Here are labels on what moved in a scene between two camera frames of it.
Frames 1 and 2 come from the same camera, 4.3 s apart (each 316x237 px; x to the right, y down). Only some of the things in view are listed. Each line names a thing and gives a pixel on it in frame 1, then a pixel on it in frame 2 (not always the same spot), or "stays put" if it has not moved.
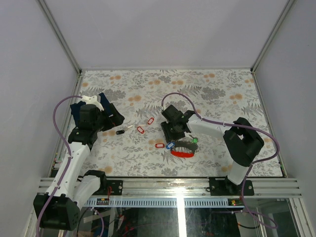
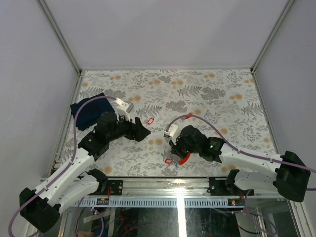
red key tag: [159, 145] to [168, 161]
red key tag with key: [150, 120] stays put
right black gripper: [169, 136] to [176, 148]
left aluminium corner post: [60, 36] stays put
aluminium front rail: [196, 187] stays put
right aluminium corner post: [281, 19] stays put
